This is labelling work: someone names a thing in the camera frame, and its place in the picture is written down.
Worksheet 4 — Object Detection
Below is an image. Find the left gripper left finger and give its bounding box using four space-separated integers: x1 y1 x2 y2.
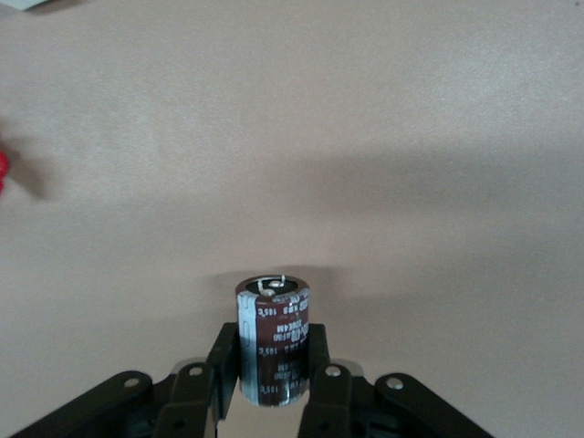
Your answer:
13 321 240 438

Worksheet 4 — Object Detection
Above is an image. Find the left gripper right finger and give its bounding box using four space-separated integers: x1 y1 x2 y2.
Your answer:
298 323 494 438

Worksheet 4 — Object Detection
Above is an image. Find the dark brown cylindrical capacitor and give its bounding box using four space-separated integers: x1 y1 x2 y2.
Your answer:
235 273 312 407

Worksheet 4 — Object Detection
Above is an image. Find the white curved plastic clamp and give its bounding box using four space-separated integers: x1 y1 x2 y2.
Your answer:
0 0 49 14

